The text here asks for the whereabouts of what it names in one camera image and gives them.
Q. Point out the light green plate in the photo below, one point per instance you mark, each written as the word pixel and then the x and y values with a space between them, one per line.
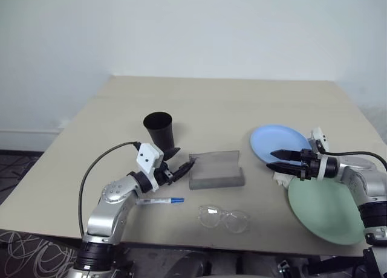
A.
pixel 323 211

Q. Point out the clear frame glasses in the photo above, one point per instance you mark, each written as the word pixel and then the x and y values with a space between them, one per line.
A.
pixel 225 215

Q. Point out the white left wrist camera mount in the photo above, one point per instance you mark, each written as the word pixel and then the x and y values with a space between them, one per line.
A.
pixel 148 155

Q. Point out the white tissue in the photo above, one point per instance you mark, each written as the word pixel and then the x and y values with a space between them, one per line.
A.
pixel 281 178

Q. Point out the light blue plate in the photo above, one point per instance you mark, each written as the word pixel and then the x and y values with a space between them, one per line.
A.
pixel 272 139

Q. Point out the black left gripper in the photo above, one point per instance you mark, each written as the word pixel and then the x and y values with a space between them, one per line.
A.
pixel 165 175

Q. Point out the black plastic cup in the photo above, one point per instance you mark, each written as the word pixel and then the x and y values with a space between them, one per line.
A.
pixel 160 133

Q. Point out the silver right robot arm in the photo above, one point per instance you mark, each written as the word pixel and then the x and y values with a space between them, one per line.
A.
pixel 356 175

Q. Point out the white pen with blue cap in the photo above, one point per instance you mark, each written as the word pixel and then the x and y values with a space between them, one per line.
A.
pixel 157 201

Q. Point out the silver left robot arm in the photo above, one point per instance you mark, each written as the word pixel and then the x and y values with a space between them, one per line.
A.
pixel 112 193

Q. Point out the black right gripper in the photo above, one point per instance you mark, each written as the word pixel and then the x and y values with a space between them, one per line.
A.
pixel 310 166

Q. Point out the grey glasses case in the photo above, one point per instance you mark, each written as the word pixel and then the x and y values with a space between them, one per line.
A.
pixel 216 169

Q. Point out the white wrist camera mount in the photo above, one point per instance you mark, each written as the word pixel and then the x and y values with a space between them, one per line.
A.
pixel 148 155
pixel 319 137

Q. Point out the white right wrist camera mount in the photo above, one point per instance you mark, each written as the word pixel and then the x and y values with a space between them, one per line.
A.
pixel 319 137

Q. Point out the white wall baseboard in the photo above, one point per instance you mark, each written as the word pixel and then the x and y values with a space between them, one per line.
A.
pixel 27 139

